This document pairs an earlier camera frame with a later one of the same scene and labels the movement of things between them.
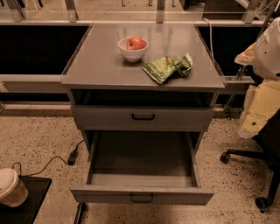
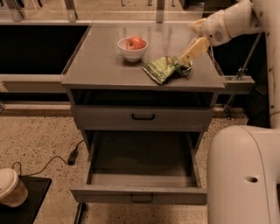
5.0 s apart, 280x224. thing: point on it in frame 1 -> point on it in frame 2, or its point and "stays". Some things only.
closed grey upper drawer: [143, 117] stays
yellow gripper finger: [247, 57] -> [199, 45]
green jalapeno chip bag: [162, 69] stays
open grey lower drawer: [143, 167] stays
